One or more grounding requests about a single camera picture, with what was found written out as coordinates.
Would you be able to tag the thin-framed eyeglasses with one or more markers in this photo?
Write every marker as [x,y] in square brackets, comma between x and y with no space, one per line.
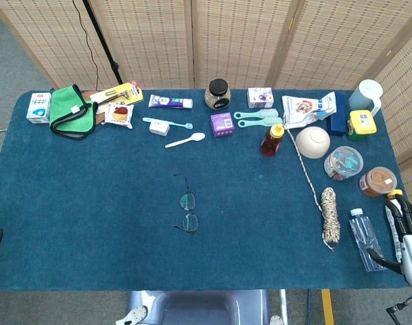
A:
[188,201]

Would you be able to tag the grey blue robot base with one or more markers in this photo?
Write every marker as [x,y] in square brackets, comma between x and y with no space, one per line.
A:
[199,308]

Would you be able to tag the clear water bottle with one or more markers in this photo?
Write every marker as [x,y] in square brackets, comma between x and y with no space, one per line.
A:
[364,237]

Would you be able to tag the white drink bottle yellow cap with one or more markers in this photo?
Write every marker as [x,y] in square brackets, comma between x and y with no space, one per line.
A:
[395,193]

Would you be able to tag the brown spread jar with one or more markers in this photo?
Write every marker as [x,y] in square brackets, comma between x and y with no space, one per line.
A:
[377,181]

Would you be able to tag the yellow floor tape strip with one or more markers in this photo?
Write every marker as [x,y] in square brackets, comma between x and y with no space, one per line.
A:
[327,308]

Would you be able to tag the clear tub of clips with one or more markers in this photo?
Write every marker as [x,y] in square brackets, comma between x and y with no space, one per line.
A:
[343,163]

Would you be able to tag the blue table cover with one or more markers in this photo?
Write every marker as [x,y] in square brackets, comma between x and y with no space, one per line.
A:
[124,203]

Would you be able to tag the green container yellow lid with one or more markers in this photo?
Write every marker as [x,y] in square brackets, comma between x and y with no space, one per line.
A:
[361,124]

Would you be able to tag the white blue milk carton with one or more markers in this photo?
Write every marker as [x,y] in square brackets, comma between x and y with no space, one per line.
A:
[38,107]

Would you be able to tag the white metal leg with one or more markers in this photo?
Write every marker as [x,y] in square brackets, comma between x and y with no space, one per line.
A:
[284,306]

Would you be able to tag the beige bowl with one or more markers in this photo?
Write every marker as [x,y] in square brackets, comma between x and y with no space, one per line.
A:
[313,142]

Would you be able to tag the green cloth black trim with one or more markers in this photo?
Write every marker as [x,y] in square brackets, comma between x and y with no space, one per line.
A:
[70,111]

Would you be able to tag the bamboo folding screen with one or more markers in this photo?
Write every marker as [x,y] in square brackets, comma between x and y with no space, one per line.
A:
[226,40]
[407,101]

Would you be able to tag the navy blue box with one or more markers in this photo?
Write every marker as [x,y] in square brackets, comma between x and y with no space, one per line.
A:
[339,118]

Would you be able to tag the brown round mat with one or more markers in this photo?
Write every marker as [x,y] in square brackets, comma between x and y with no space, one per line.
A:
[100,118]

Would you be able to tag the clear plastic pitcher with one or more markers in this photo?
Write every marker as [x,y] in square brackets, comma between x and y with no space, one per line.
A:
[368,96]

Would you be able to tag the red tart snack pack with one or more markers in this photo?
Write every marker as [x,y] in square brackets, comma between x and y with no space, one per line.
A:
[119,114]

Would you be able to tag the white printed snack bag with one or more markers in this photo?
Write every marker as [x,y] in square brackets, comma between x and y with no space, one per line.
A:
[302,111]

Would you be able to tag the honey bottle yellow cap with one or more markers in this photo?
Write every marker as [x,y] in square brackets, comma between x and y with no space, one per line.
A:
[271,142]

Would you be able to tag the razor on yellow card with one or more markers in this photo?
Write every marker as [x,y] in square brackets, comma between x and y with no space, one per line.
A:
[119,95]

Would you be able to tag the teal hair brush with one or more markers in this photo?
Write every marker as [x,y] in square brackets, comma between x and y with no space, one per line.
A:
[259,113]
[263,122]

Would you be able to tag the small white box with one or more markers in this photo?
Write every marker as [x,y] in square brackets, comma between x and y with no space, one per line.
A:
[159,128]

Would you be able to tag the white purple carton box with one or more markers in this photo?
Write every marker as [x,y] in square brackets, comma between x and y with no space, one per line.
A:
[260,97]

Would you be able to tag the white plastic spoon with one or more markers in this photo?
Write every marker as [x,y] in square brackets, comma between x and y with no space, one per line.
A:
[187,140]

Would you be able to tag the light blue toothbrush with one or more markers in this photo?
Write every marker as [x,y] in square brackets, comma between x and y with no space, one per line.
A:
[178,124]

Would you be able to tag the purple white toothpaste tube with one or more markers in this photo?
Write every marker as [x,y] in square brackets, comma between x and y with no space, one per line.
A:
[168,101]

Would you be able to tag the black tripod pole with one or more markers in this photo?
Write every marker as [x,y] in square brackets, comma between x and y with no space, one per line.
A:
[102,44]

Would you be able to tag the purple cardboard box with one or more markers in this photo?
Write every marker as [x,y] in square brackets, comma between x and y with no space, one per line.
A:
[222,124]

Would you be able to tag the glass jar black lid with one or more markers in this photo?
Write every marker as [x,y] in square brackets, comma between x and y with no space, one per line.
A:
[218,96]

